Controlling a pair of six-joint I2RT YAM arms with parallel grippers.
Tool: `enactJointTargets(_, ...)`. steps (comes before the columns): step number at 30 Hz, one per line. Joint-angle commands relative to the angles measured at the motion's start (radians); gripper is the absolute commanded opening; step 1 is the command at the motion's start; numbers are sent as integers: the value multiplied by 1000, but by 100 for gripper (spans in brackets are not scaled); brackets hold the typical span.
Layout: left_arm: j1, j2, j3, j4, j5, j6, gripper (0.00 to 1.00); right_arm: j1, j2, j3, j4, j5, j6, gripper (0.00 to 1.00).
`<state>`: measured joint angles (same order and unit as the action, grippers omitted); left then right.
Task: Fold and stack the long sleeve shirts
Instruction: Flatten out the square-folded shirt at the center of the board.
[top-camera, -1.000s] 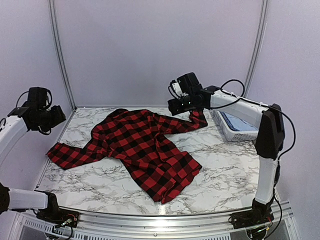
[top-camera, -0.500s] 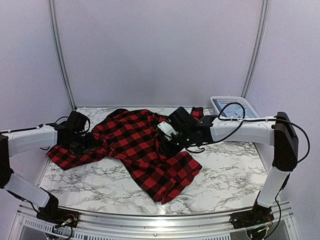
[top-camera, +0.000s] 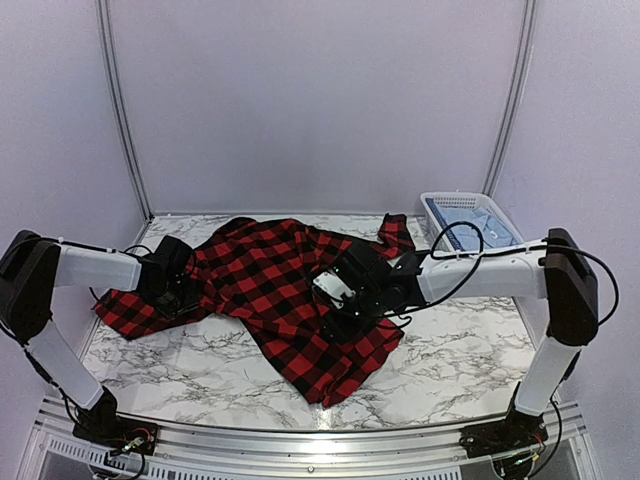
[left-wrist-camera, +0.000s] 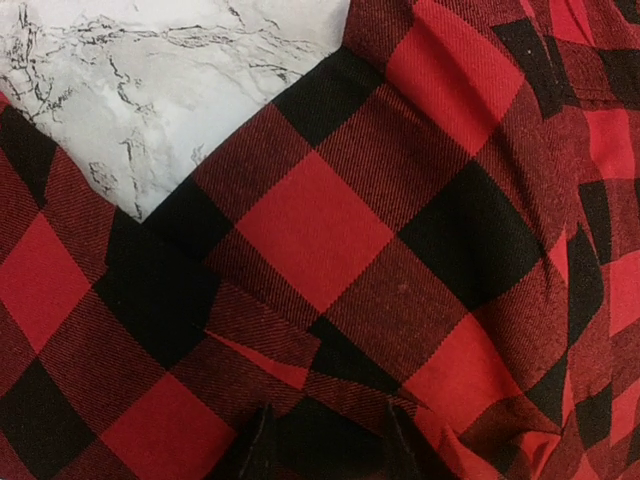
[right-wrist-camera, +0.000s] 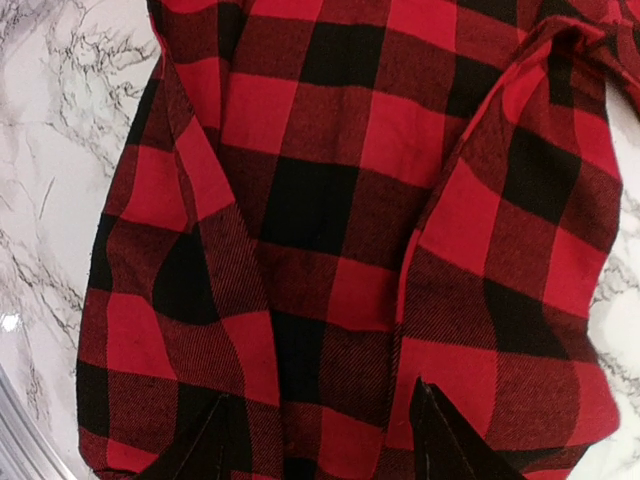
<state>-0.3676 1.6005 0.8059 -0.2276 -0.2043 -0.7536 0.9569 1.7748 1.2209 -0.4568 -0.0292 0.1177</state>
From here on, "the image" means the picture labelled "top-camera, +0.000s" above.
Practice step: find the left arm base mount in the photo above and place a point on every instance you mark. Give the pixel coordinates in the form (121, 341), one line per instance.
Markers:
(103, 425)

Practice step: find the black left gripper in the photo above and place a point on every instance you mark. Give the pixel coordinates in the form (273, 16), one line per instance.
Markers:
(190, 302)

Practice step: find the aluminium corner post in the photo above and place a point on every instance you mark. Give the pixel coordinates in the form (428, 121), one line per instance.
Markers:
(117, 98)
(515, 93)

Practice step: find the light blue shirt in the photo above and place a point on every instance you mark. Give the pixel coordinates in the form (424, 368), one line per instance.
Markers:
(464, 238)

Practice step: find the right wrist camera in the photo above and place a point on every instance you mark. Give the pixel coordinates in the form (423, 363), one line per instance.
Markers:
(332, 289)

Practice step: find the white plastic basket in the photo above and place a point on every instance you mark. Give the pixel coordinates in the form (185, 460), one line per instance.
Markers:
(440, 247)

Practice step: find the aluminium front frame rail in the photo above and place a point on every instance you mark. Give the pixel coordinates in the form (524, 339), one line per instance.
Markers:
(184, 451)

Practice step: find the right aluminium corner post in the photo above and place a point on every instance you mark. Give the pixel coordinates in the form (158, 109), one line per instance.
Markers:
(515, 93)

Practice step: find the left aluminium corner post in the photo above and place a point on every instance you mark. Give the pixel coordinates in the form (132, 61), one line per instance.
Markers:
(117, 98)

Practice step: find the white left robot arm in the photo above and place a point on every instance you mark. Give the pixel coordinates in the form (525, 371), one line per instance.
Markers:
(41, 307)

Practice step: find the red black plaid shirt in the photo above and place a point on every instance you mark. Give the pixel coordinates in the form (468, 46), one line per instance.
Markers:
(257, 272)

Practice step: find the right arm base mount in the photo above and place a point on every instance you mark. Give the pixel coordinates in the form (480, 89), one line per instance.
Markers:
(515, 431)

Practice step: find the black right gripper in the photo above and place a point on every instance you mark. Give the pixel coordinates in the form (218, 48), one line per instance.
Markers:
(341, 332)

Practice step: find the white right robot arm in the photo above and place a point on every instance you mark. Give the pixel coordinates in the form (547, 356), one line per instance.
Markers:
(552, 270)

